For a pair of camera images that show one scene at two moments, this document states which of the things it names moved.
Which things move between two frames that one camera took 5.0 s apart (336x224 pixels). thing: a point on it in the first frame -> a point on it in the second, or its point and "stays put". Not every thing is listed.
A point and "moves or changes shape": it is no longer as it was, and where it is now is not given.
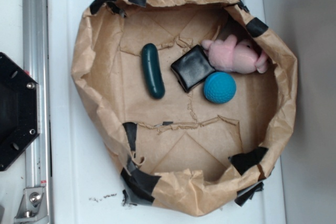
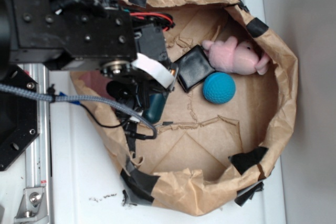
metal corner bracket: (33, 206) stays put
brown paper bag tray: (196, 93) stays put
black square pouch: (192, 67) stays put
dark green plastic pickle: (152, 71) moves or changes shape
